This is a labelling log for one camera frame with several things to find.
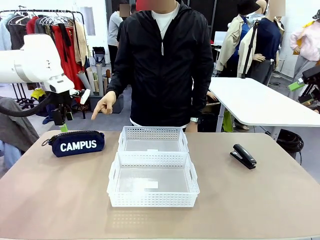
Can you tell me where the yellow cloth item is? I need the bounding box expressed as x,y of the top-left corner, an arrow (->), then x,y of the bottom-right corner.
31,87 -> 47,100

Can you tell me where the dark grey hanging dress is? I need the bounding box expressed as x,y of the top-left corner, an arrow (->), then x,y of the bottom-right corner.
7,18 -> 28,51

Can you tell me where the white rounded table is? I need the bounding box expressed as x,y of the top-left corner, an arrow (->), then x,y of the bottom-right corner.
208,76 -> 320,133

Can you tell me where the small white perforated plastic basket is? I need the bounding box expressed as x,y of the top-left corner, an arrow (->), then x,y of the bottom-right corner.
117,125 -> 190,153

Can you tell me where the blue denim garment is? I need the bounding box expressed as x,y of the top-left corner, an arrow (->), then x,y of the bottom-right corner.
41,102 -> 58,125

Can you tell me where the mannequin in navy shirt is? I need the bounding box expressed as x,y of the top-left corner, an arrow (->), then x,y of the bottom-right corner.
246,0 -> 286,86

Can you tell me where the green bag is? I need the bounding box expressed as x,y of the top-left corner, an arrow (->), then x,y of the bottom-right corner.
222,109 -> 235,133

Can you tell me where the black metal clothes rack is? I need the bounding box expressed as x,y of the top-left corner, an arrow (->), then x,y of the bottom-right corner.
0,9 -> 87,120

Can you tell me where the person's right forearm black sleeve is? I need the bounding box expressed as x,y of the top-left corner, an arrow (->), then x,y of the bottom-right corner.
106,59 -> 133,95

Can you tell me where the beige hanging garment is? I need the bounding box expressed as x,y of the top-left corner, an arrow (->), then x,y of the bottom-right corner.
73,21 -> 90,67

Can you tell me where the red hanging coat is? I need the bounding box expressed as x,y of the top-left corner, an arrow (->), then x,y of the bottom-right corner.
26,16 -> 40,35

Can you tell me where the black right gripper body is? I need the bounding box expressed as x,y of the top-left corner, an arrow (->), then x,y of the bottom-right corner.
301,65 -> 320,87

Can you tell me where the person's right hand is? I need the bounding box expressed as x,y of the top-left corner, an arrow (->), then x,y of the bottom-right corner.
90,90 -> 118,121

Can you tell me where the background person grey shirt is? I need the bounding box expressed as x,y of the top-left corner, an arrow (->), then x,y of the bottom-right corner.
107,3 -> 131,76

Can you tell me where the person's left forearm black sleeve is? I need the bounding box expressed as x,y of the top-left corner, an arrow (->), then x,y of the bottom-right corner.
191,67 -> 215,120

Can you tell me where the large white perforated plastic basket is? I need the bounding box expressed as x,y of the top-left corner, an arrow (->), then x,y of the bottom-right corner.
106,151 -> 201,208

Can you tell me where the person's left hand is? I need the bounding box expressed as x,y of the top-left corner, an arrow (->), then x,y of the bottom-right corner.
185,121 -> 200,133

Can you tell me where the light blue hanging garment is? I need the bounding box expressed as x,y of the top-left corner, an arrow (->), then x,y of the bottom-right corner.
0,13 -> 12,51

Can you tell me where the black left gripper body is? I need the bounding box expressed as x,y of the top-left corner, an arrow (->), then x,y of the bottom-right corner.
49,90 -> 76,114

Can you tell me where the tall grey cardboard tube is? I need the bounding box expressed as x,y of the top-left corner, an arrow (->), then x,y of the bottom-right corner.
95,63 -> 105,97

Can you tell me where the grey hanging jacket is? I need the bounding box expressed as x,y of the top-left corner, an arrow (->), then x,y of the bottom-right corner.
34,17 -> 55,36

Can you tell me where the person in black jacket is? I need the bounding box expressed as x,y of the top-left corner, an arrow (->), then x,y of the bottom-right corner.
106,0 -> 215,128

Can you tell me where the mannequin in beige coat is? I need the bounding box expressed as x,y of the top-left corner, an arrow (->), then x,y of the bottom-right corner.
216,0 -> 261,78

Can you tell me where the black coiled cable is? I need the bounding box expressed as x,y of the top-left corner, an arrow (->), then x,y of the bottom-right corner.
276,129 -> 305,153

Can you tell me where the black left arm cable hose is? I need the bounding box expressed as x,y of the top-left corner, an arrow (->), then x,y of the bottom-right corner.
0,92 -> 56,118

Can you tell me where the light blue draped cloth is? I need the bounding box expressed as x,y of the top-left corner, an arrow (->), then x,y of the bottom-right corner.
0,139 -> 22,178

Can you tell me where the black hanging scarf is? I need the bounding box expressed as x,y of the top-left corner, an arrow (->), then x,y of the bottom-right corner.
57,23 -> 72,63

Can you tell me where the long red dress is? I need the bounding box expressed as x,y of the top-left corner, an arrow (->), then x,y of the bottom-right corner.
52,23 -> 85,103

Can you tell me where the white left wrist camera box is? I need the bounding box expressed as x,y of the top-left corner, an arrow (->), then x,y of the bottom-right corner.
71,87 -> 91,105

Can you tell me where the mannequin in pink hoodie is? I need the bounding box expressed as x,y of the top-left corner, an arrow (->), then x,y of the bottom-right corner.
288,9 -> 320,101

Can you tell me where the black stapler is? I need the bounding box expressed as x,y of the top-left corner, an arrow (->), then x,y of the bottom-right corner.
229,143 -> 258,170

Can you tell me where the grey draped cloth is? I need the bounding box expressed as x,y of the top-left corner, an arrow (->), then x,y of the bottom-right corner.
0,96 -> 40,153

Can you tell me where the black chair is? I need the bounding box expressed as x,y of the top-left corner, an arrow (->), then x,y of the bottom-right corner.
92,46 -> 107,67

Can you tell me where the navy CAMPUS pencil case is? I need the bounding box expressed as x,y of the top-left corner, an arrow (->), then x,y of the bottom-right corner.
41,130 -> 105,158

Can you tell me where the red hat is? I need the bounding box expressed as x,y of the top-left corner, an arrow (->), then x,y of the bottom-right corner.
136,0 -> 155,12

